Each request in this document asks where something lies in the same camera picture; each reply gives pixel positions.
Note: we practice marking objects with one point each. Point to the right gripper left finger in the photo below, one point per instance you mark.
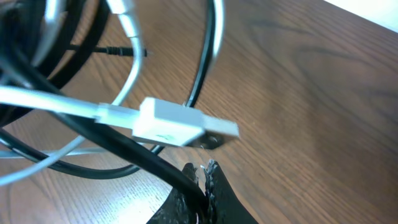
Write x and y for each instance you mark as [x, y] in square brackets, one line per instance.
[178, 209]

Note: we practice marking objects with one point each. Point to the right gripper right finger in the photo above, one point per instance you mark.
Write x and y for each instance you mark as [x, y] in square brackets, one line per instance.
[224, 206]

